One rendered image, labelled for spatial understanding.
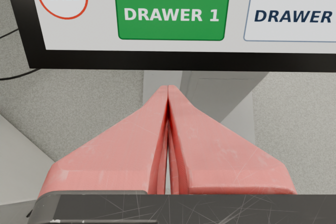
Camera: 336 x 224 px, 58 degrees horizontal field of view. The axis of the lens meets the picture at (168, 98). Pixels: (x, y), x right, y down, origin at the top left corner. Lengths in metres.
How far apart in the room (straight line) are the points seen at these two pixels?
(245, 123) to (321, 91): 0.37
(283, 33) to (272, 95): 1.08
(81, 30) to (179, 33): 0.09
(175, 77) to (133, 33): 1.00
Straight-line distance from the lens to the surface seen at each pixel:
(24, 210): 0.75
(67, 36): 0.29
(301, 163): 1.35
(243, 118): 1.26
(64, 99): 1.34
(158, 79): 1.26
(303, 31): 0.29
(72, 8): 0.28
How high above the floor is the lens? 1.23
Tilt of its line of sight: 75 degrees down
